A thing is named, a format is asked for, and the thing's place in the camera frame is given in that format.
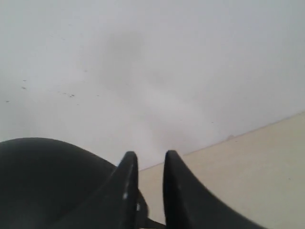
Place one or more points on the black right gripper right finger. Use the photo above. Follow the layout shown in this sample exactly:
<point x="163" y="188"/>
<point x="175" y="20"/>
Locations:
<point x="188" y="204"/>

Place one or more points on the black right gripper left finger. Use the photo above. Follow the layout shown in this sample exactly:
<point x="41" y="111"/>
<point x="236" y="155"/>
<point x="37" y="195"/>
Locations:
<point x="113" y="206"/>

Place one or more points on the black helmet with tinted visor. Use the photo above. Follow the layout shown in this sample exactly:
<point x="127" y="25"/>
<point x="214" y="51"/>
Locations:
<point x="43" y="180"/>

